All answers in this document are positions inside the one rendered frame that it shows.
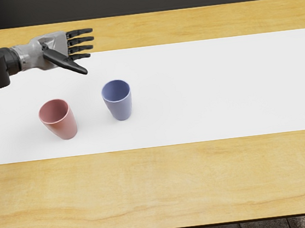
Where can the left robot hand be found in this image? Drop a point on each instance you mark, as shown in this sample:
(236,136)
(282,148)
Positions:
(36,54)

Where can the blue cup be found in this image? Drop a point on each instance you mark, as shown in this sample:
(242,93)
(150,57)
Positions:
(120,106)

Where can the pink cup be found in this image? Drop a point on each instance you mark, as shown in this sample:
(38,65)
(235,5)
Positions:
(61,125)

